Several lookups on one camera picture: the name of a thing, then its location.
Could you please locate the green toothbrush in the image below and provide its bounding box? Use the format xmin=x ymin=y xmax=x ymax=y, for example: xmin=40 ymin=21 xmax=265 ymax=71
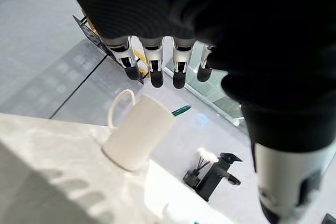
xmin=171 ymin=104 xmax=192 ymax=117

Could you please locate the black faucet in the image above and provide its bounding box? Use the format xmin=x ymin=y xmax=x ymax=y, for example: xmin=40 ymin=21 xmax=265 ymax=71
xmin=195 ymin=152 xmax=244 ymax=201

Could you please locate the white ceramic mug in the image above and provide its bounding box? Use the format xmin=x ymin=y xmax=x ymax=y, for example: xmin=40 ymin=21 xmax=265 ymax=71
xmin=101 ymin=89 xmax=177 ymax=172

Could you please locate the glass wall shelf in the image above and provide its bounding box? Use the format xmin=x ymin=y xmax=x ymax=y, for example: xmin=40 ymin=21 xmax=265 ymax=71
xmin=163 ymin=40 xmax=250 ymax=135

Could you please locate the left robot hand black cloth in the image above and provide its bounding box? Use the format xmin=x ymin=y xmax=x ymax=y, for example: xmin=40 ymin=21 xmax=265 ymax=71
xmin=58 ymin=0 xmax=336 ymax=224

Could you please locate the black perforated wall rack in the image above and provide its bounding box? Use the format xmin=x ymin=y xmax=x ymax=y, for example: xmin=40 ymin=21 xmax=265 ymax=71
xmin=72 ymin=14 xmax=145 ymax=85

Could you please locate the white sink basin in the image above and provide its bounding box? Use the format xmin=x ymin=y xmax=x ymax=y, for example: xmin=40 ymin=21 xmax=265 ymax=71
xmin=143 ymin=159 xmax=238 ymax=224

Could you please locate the yellow item on rack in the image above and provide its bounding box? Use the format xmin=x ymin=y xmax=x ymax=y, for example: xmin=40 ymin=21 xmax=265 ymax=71
xmin=133 ymin=46 xmax=148 ymax=77

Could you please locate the black reed diffuser bottle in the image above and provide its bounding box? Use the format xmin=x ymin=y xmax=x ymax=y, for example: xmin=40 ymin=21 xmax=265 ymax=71
xmin=183 ymin=147 xmax=219 ymax=189

